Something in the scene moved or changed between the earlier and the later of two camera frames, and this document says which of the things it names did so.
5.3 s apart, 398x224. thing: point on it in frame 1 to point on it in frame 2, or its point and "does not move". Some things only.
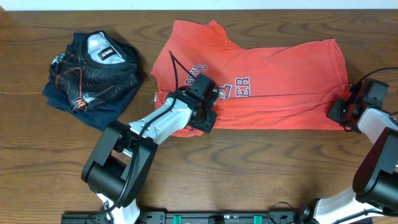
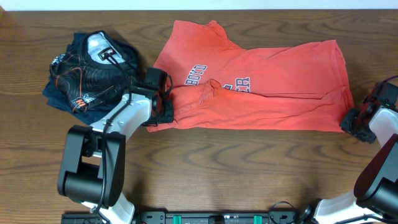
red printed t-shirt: x=203 y=79 does not move
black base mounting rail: x=193 y=217 does not move
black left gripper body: x=207 y=122 to x=166 y=113
